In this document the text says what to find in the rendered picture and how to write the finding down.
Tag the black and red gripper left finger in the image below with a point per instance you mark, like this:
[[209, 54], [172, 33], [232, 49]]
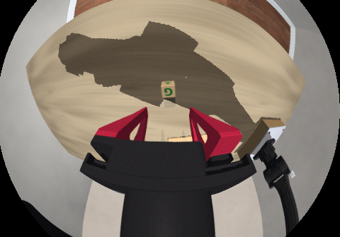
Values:
[[122, 128]]

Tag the beige flat mat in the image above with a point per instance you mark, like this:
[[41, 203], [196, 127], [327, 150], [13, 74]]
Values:
[[188, 138]]

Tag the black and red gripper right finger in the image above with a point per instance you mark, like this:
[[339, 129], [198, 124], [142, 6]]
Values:
[[222, 138]]

